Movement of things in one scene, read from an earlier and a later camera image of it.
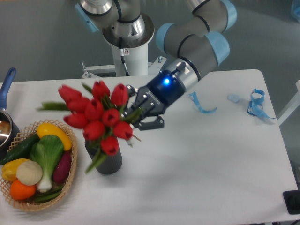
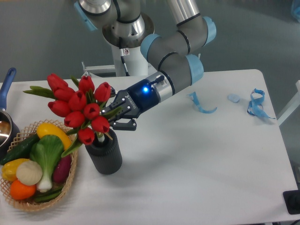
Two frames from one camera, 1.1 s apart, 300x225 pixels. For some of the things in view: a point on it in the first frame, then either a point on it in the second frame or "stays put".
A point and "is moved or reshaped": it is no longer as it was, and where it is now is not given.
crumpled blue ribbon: [254, 108] stays put
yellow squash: [44, 129] stays put
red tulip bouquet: [101, 114] is moved or reshaped
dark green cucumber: [20, 151] stays put
